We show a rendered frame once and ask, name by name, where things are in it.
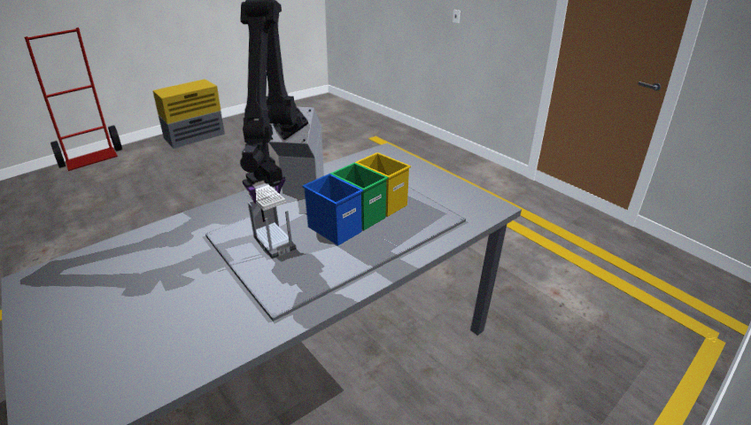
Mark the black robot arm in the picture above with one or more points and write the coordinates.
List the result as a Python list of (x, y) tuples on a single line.
[(265, 66)]

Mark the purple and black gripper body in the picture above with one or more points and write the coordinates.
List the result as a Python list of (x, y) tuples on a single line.
[(252, 180)]

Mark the white well plate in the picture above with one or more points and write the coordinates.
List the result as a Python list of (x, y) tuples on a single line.
[(267, 197)]

